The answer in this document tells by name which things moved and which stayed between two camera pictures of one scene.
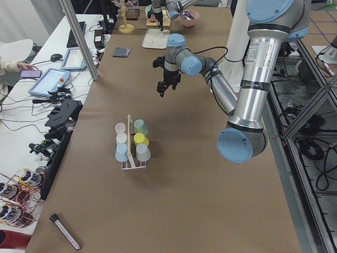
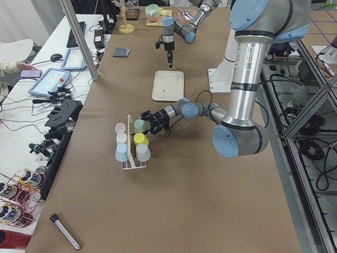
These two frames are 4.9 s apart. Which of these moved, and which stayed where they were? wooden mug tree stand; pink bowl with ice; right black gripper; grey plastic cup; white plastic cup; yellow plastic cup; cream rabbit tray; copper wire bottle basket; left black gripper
Moved: left black gripper; cream rabbit tray; right black gripper
Stayed: pink bowl with ice; white plastic cup; wooden mug tree stand; copper wire bottle basket; yellow plastic cup; grey plastic cup
